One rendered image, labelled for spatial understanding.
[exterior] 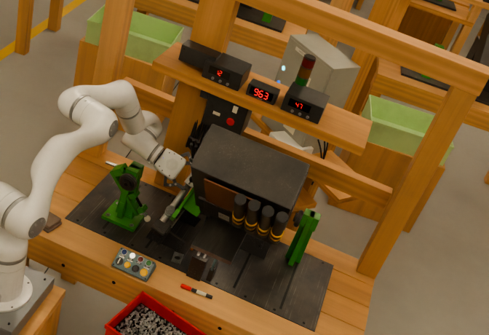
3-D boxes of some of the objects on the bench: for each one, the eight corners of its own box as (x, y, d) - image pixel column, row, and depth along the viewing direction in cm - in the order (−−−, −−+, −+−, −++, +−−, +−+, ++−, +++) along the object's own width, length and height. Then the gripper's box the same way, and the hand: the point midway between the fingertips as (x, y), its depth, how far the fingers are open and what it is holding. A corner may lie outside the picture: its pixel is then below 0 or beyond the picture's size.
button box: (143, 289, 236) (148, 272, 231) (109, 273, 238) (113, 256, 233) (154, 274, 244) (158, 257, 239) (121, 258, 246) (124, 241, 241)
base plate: (313, 334, 239) (314, 331, 238) (63, 221, 251) (64, 217, 250) (332, 268, 274) (334, 264, 273) (113, 171, 287) (113, 167, 285)
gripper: (169, 139, 252) (204, 164, 252) (144, 173, 248) (179, 198, 249) (170, 136, 244) (205, 162, 245) (144, 171, 241) (180, 196, 241)
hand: (191, 178), depth 247 cm, fingers open, 8 cm apart
